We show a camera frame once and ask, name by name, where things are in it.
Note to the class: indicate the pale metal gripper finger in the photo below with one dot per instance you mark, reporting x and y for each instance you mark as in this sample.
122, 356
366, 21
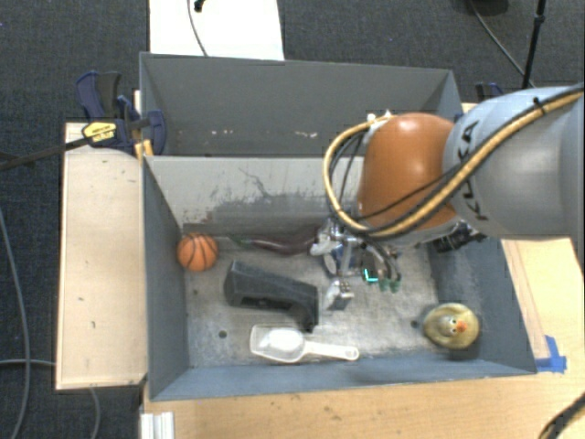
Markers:
326, 244
339, 294

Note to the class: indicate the grey metal bin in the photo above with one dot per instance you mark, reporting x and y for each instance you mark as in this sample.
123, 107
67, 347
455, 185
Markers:
274, 108

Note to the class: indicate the orange toy basketball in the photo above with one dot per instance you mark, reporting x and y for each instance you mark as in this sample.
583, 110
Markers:
197, 252

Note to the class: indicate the black angular block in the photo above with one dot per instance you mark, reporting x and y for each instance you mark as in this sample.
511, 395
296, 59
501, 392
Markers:
269, 288

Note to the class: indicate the white plastic scoop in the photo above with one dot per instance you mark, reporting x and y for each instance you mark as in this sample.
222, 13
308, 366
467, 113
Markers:
283, 343

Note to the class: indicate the dark red sunglasses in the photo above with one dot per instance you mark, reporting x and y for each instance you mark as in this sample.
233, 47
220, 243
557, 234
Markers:
279, 245

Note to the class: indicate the black cylinder on white bracket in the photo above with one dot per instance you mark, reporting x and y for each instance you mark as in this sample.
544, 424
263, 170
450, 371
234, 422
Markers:
452, 240

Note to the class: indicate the pale wood board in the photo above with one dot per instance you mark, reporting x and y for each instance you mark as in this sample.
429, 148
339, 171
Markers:
100, 268

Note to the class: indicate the yellow rubber duck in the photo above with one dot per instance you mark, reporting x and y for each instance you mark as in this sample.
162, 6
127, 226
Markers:
450, 327

